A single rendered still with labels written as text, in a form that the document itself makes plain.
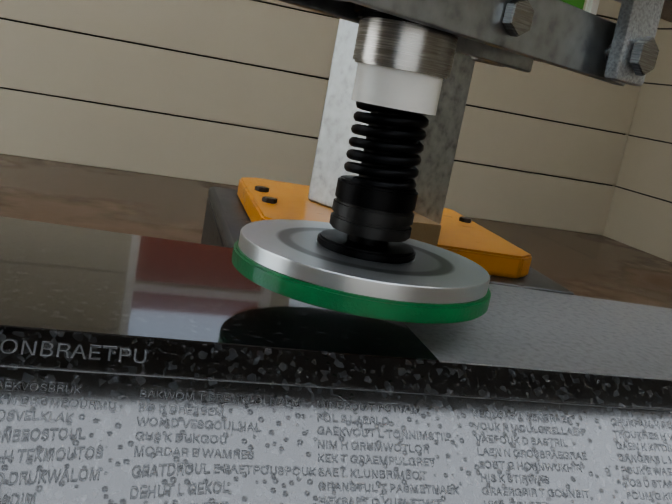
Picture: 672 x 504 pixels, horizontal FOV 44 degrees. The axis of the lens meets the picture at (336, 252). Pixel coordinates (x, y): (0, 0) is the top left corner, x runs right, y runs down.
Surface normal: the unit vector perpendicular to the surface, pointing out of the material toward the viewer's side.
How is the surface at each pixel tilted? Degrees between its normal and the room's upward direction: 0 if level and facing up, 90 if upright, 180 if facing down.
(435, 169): 90
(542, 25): 90
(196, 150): 90
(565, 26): 90
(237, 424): 45
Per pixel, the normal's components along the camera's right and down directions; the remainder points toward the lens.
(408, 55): 0.01, 0.21
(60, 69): 0.29, 0.25
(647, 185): -0.94, -0.11
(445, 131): 0.66, 0.27
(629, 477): 0.32, -0.51
